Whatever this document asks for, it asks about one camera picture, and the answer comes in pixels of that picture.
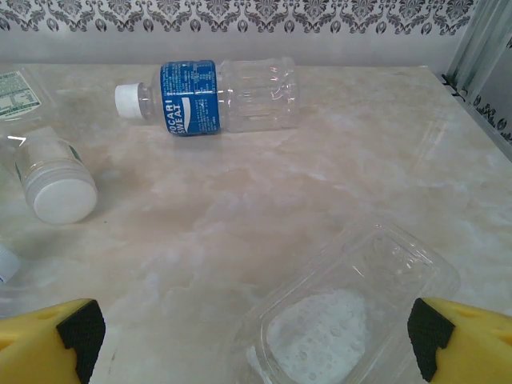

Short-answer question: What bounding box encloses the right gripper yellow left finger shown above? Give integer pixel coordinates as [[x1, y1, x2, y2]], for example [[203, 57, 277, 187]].
[[0, 298, 106, 384]]

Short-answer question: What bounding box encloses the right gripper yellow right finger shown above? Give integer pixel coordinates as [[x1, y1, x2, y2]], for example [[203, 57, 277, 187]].
[[406, 297, 512, 384]]

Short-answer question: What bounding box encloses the green label white cap bottle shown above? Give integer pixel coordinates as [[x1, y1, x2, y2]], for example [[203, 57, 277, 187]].
[[0, 126, 99, 225]]

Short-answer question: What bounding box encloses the Pocari Sweat plastic bottle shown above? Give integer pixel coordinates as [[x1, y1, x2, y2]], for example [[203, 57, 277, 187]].
[[114, 57, 301, 138]]

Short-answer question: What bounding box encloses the clear bottle blue label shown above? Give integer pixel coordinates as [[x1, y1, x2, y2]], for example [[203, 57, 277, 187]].
[[0, 242, 20, 286]]

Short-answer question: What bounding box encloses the clear plastic clamshell container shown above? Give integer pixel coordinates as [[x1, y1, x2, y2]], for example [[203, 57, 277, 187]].
[[234, 222, 461, 384]]

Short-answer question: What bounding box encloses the flattened clear container green label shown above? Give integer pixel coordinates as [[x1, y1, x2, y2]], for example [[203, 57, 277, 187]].
[[0, 67, 61, 125]]

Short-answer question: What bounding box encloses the aluminium frame post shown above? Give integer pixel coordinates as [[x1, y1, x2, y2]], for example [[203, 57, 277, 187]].
[[447, 0, 512, 105]]

